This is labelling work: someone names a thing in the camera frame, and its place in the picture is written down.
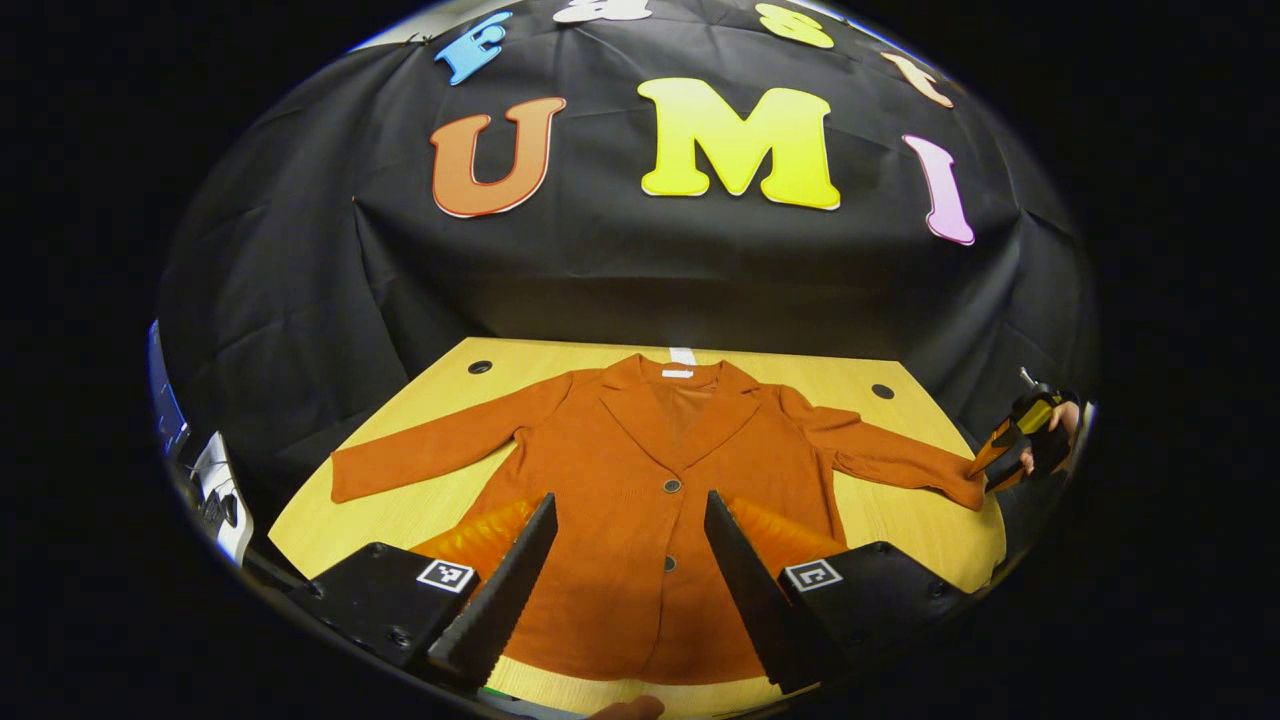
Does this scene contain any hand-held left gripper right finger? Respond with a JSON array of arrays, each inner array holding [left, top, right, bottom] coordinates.
[[703, 490, 976, 696]]

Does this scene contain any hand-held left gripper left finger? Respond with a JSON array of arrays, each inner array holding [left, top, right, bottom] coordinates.
[[283, 492, 559, 694]]

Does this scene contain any orange button jacket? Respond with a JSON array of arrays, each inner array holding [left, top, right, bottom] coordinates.
[[330, 353, 991, 686]]

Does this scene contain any white side desk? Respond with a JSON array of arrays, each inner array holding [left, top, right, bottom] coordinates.
[[188, 430, 257, 568]]

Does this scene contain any black backdrop cloth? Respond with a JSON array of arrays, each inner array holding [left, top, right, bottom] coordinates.
[[155, 0, 1101, 561]]

